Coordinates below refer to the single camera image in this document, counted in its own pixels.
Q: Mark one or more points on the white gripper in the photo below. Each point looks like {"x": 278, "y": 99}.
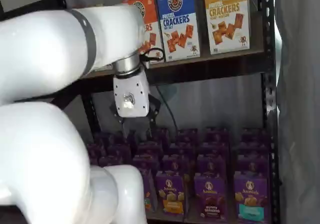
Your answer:
{"x": 131, "y": 94}

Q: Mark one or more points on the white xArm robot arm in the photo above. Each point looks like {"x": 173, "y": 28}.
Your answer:
{"x": 45, "y": 59}

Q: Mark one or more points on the purple Annie's snack box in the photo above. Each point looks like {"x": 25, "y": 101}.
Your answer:
{"x": 255, "y": 134}
{"x": 188, "y": 135}
{"x": 213, "y": 147}
{"x": 211, "y": 164}
{"x": 96, "y": 152}
{"x": 175, "y": 162}
{"x": 149, "y": 147}
{"x": 111, "y": 161}
{"x": 161, "y": 134}
{"x": 216, "y": 134}
{"x": 119, "y": 151}
{"x": 252, "y": 162}
{"x": 252, "y": 147}
{"x": 145, "y": 162}
{"x": 181, "y": 147}

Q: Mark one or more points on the purple Annie's box green patch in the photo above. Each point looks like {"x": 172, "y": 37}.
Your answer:
{"x": 149, "y": 191}

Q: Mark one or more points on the purple Annie's box orange patch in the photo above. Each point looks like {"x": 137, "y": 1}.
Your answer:
{"x": 171, "y": 194}

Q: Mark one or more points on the orange pretzel crackers box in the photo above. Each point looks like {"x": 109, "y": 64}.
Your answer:
{"x": 152, "y": 34}

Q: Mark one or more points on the blue pretzel crackers box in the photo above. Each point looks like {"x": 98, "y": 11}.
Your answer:
{"x": 178, "y": 21}

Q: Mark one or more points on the purple Annie's box brown patch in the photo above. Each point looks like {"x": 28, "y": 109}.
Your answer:
{"x": 210, "y": 199}

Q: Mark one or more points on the yellow pretzel crackers box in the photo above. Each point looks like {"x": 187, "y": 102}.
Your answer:
{"x": 227, "y": 19}

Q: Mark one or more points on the black metal shelf rack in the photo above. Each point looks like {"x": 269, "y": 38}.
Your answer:
{"x": 268, "y": 84}

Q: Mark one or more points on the purple Annie's box teal patch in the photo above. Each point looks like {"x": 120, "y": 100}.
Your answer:
{"x": 252, "y": 196}

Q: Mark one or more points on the grey fabric curtain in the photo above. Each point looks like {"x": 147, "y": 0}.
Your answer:
{"x": 298, "y": 104}

